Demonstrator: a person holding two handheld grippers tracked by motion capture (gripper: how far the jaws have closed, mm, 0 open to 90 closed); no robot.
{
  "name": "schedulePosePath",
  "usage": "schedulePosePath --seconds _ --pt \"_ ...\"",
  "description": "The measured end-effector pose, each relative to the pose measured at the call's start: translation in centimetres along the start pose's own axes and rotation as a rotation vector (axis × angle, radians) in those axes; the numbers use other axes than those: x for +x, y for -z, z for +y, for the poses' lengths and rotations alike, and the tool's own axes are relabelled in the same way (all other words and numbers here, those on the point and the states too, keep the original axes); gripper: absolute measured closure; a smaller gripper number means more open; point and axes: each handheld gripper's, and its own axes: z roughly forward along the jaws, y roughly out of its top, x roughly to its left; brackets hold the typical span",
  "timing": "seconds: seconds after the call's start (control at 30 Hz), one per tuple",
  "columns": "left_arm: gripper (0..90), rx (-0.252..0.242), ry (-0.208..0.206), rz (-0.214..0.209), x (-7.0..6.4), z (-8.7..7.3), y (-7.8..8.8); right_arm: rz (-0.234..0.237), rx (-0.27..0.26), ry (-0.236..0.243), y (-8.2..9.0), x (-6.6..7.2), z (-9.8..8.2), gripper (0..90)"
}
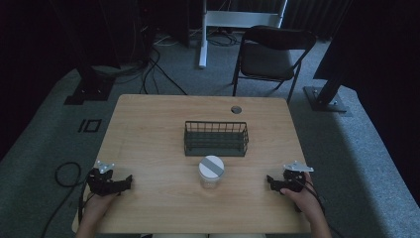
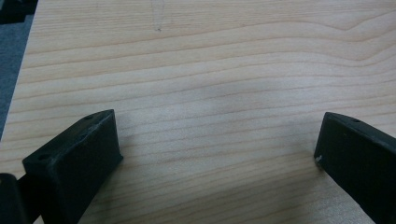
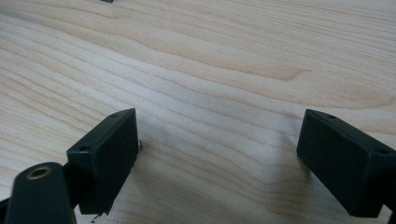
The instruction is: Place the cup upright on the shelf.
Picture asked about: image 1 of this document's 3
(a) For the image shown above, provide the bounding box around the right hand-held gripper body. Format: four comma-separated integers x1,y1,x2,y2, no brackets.
280,161,315,194

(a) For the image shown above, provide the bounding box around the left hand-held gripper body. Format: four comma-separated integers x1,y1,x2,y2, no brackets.
86,161,121,197

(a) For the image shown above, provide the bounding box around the clear jar with white lid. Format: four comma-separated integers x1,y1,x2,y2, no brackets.
197,155,226,189

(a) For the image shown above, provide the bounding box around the black wire basket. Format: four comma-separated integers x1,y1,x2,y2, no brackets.
183,120,250,158

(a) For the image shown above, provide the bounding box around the person's left hand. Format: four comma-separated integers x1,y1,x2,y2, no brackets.
83,192,117,217

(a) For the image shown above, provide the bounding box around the person's right hand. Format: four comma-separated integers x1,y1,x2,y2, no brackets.
279,172,324,220

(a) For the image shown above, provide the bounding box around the black folding chair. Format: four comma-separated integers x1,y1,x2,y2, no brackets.
231,25,317,105

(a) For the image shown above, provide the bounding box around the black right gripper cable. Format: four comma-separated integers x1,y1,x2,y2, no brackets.
295,177,346,238

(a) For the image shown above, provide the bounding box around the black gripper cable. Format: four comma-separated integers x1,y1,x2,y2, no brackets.
39,161,92,238
295,177,346,238

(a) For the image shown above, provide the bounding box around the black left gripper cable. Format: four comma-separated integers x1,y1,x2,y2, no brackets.
39,161,92,238

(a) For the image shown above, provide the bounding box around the black stand with base plate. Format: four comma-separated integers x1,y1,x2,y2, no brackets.
302,70,350,114
63,63,116,106

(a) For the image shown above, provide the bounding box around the bundle of black floor cables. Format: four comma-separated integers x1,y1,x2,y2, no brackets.
93,29,189,97

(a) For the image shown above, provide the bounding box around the white metal desk frame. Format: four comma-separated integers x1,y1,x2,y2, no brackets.
198,0,289,69

